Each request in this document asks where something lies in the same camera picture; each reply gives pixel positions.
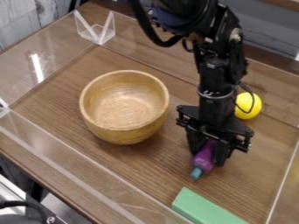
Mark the clear acrylic enclosure wall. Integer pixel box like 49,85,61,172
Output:
0,16,299,224

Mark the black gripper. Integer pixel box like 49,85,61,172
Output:
176,86,253,166

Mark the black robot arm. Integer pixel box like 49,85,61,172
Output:
128,0,253,166

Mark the brown wooden bowl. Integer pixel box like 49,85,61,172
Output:
79,70,169,145

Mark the black metal stand base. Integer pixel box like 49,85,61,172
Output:
24,195,68,224

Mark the purple toy eggplant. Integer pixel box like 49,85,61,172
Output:
191,139,217,179

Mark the yellow toy lemon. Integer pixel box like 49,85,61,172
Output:
235,92,263,120

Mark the green foam block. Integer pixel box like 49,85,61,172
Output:
172,187,249,224

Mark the black cable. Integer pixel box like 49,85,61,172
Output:
0,199,48,224

